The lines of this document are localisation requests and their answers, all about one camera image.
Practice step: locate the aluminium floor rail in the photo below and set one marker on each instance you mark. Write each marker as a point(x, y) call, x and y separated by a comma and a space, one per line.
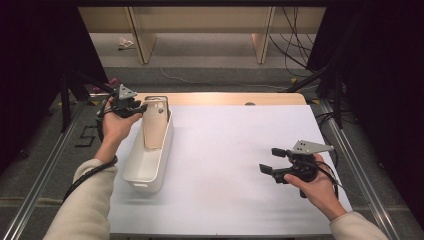
point(40, 186)
point(363, 186)

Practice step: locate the pink object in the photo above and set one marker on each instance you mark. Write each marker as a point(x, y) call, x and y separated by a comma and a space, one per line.
point(113, 81)

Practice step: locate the person's right hand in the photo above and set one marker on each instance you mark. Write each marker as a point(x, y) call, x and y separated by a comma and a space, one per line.
point(321, 193)

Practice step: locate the white plastic container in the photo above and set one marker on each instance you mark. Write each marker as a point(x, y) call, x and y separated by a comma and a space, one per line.
point(146, 166)

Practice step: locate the white table mat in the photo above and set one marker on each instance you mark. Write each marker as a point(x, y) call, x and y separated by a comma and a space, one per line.
point(233, 150)

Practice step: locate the crumpled white paper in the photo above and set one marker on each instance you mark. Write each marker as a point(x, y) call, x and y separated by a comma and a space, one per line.
point(125, 42)

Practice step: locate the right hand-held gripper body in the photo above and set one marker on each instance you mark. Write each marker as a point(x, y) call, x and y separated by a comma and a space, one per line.
point(301, 166)

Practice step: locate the black curtain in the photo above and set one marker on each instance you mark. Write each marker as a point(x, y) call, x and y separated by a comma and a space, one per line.
point(383, 66)
point(26, 66)

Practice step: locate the person's left hand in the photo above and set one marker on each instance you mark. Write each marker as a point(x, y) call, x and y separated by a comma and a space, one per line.
point(115, 130)

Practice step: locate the yellow tape piece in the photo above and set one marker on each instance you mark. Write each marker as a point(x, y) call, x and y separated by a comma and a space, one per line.
point(94, 102)
point(293, 80)
point(315, 101)

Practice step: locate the dark round table grommet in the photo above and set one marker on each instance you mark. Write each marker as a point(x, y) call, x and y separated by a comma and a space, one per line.
point(250, 104)

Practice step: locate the beige phone case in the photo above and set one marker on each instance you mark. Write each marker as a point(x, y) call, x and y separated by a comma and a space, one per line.
point(155, 130)

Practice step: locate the light wooden desk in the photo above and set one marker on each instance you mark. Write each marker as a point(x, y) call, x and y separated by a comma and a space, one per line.
point(200, 20)

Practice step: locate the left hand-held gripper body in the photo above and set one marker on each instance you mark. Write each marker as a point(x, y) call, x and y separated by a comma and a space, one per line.
point(124, 105)

